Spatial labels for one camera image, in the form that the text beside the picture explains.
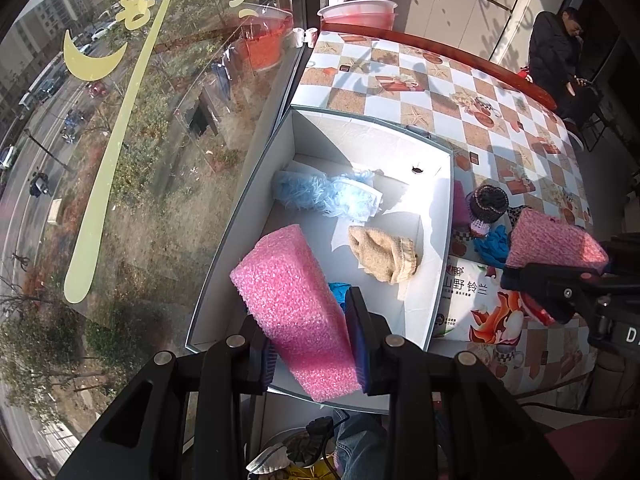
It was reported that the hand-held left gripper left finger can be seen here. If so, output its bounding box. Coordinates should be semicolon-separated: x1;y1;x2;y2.
59;314;275;480

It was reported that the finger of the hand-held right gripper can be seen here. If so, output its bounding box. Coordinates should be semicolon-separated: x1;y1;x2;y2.
500;263;612;326
597;233;640;275

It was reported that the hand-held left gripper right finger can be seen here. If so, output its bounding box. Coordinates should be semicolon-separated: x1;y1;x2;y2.
344;286;573;480

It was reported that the pink foam block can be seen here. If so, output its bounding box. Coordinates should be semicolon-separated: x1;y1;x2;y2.
229;224;364;404
504;208;611;272

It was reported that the beige knitted sock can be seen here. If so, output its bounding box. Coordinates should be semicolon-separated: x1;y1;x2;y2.
347;224;422;286

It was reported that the white cardboard storage box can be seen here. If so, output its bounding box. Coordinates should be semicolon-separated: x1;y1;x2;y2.
184;104;457;417

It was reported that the light blue fluffy cloth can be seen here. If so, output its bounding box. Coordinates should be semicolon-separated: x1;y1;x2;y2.
273;169;385;222

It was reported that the black white shoe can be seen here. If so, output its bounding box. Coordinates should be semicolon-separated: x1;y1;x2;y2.
246;416;335;476

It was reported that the floral tissue pack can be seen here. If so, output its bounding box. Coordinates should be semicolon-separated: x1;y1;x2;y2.
431;259;533;347

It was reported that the person's jeans leg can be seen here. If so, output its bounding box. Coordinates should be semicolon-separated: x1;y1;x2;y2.
332;409;397;480

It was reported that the dark knitted hat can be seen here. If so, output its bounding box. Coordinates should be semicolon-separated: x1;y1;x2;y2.
452;180;511;237

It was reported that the person's pink jacket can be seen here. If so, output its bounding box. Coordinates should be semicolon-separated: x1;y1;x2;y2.
544;416;640;480

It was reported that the black chair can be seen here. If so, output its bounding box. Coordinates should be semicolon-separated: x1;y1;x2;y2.
572;85;618;153

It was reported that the checkered tablecloth table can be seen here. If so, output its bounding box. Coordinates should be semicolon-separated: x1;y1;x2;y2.
291;29;602;403

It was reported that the long yellow window decal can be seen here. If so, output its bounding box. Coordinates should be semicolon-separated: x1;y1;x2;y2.
63;0;179;307

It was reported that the red wooden table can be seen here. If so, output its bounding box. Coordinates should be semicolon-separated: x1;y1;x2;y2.
319;21;558;113

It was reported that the pink plastic basin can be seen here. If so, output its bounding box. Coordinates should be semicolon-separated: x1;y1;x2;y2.
316;0;400;32

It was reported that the yellow crescent window decal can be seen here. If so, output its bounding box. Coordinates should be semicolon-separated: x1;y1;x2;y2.
61;29;127;82

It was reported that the yellow character window decal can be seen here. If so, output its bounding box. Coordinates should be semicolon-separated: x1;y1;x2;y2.
111;0;157;32

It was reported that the black cable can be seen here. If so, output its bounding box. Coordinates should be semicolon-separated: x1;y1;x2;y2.
515;396;640;420

